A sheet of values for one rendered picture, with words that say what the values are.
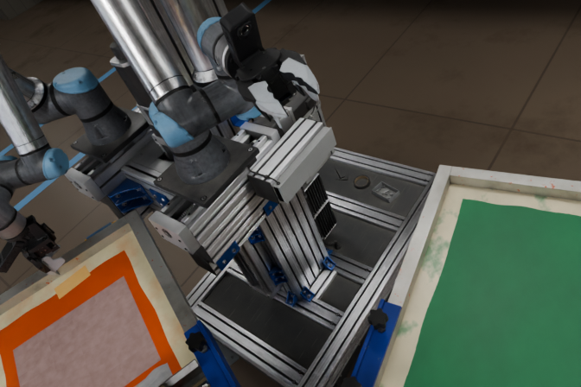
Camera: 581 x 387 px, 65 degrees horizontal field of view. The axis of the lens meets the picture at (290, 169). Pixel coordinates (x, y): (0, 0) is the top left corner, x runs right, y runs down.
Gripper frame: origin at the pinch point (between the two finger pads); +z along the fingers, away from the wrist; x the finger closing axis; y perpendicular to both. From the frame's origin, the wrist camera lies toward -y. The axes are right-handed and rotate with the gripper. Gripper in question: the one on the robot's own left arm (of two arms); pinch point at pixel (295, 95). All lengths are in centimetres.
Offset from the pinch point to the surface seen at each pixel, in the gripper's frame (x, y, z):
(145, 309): 55, 56, -42
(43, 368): 84, 52, -43
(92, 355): 71, 54, -38
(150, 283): 51, 56, -48
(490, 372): -4, 73, 18
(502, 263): -26, 76, 1
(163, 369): 56, 58, -23
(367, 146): -64, 178, -159
